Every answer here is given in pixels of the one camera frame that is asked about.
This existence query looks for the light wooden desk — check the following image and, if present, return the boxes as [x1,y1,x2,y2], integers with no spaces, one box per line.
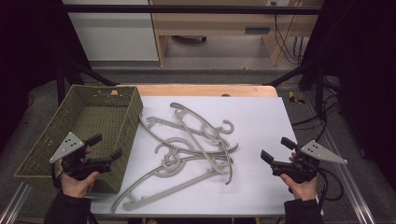
[148,0,325,67]

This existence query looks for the wooden table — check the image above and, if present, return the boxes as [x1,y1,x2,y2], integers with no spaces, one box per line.
[120,83,279,98]

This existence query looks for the black cables under desk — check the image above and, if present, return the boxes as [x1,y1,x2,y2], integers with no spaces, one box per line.
[273,13,304,66]

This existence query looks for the grey plastic clothes hanger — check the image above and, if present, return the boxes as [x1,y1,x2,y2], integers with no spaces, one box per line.
[138,112,240,162]
[169,102,236,186]
[111,152,234,213]

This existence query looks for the white cabinet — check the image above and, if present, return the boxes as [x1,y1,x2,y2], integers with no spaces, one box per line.
[62,0,160,62]

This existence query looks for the black metal stand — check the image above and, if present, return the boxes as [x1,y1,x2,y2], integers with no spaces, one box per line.
[267,61,327,119]
[55,58,120,106]

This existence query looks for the person's right hand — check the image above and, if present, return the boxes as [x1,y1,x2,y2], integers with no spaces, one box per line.
[279,174,319,202]

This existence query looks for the aluminium rail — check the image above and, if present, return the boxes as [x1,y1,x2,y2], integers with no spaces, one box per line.
[303,92,377,224]
[0,182,33,224]

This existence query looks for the white table mat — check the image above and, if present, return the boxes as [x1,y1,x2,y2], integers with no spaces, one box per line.
[90,95,325,217]

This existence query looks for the black curtain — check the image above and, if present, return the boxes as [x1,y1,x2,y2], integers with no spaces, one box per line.
[302,0,396,191]
[0,0,92,152]

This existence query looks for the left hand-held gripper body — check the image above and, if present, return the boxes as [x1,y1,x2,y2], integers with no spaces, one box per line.
[49,132,113,182]

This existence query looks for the black floor cables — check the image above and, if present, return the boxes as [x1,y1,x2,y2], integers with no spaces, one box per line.
[291,77,342,144]

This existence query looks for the person's left hand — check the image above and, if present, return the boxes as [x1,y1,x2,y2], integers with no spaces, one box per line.
[55,161,101,199]

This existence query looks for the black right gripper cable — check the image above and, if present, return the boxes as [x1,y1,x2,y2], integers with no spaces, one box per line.
[316,167,346,203]

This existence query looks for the yellow and black floor marker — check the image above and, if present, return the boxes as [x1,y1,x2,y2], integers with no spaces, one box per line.
[288,91,306,105]

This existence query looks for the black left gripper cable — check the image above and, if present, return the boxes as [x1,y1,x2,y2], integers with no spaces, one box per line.
[50,163,64,189]

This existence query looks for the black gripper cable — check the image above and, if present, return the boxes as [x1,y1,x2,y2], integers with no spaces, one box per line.
[316,167,346,203]
[50,163,64,189]

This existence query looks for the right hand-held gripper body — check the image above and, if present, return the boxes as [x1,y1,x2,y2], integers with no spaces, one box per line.
[271,139,348,184]

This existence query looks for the olive green woven basket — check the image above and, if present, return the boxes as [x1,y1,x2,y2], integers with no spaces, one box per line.
[13,84,144,194]

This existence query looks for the black horizontal frame bar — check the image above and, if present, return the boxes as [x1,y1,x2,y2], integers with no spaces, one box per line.
[62,4,323,15]

